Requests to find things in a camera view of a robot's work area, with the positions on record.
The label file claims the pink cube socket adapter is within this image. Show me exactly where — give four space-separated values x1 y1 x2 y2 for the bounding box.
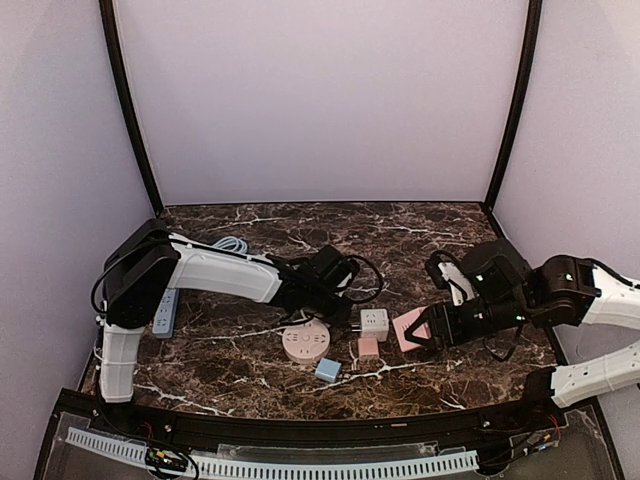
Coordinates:
392 307 437 354

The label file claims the pink round power socket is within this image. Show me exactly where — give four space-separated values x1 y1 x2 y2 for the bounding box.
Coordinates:
282 320 330 365

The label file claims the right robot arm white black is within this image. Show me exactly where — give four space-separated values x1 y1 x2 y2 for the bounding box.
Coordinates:
400 238 639 408

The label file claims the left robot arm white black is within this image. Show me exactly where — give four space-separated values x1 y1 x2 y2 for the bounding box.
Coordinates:
90 218 359 404

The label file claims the small pink plug adapter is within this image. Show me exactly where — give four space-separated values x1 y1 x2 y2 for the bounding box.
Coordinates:
357 337 379 359

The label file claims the small blue plug adapter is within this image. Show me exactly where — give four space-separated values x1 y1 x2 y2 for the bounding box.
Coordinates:
314 358 342 384

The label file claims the white cube socket adapter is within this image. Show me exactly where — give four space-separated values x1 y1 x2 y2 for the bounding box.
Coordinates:
351 308 389 342

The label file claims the blue power strip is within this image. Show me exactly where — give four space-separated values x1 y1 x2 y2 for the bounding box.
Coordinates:
152 289 179 339

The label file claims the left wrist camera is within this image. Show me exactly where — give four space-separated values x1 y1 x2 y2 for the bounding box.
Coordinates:
310 245 360 292

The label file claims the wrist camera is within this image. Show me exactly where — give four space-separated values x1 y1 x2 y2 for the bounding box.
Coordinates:
310 245 360 292
424 250 478 307

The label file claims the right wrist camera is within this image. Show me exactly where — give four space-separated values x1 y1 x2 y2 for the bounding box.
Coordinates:
424 250 478 307

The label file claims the black front frame rail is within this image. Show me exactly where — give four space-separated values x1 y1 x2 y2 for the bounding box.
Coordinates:
54 389 566 451

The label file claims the white slotted cable duct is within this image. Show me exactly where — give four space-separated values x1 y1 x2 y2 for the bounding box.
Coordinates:
65 427 479 479

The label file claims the right black frame post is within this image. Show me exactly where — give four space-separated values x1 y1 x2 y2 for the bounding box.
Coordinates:
482 0 543 216

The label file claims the black frame post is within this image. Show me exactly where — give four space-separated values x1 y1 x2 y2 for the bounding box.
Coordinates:
482 0 543 216
98 0 164 217

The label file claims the left black frame post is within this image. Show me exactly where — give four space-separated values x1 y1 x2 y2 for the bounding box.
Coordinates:
98 0 164 217

